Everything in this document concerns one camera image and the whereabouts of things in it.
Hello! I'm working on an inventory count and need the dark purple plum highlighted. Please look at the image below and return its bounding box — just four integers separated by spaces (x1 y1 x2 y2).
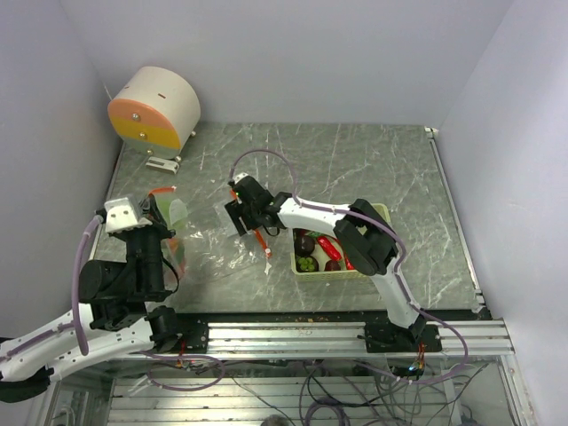
294 235 316 257
324 260 342 272

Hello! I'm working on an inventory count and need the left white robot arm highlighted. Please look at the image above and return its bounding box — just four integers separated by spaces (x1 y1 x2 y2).
1 194 181 403

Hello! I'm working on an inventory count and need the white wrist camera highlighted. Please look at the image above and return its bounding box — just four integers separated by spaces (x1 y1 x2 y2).
229 172 249 185
104 194 152 234

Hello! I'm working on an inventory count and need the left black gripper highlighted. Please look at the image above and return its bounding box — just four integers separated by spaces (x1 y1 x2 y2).
122 192 176 295

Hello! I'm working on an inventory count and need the white corner clip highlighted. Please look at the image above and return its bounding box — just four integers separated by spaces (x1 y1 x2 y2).
424 126 439 136

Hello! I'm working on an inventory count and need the round pastel drawer cabinet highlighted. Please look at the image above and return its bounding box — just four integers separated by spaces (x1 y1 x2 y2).
107 66 201 161

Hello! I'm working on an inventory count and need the red chili pepper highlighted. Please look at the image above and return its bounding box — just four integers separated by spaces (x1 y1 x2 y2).
343 253 355 271
316 235 342 262

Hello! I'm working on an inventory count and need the small white metal bracket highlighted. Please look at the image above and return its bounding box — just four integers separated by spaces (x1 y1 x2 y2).
146 156 179 175

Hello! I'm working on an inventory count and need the dark purple plum bottom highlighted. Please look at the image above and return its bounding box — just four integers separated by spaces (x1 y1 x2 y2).
324 260 342 272

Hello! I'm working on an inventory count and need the small green grape bunch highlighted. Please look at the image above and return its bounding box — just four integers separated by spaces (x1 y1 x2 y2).
296 256 319 273

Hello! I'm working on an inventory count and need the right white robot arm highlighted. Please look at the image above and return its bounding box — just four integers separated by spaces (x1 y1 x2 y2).
225 174 427 351

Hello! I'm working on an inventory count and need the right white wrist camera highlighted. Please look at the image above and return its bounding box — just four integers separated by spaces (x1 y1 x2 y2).
229 172 249 185

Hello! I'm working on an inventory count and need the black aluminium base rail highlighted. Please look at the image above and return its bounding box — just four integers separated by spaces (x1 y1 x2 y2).
174 312 514 359

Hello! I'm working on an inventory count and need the red cherry bunch with leaves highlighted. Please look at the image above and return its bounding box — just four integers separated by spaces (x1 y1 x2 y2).
170 237 186 274

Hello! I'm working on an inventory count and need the clear zip bag orange zipper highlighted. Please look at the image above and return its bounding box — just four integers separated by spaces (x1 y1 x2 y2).
150 186 272 284

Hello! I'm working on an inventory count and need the dark purple plum middle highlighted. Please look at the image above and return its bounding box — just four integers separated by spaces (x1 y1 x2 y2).
294 235 316 257

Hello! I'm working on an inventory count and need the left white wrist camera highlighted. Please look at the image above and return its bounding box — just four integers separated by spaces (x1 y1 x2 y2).
104 194 152 234

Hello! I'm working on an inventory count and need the cream plastic basket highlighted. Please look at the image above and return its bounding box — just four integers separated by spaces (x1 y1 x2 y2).
288 228 365 282

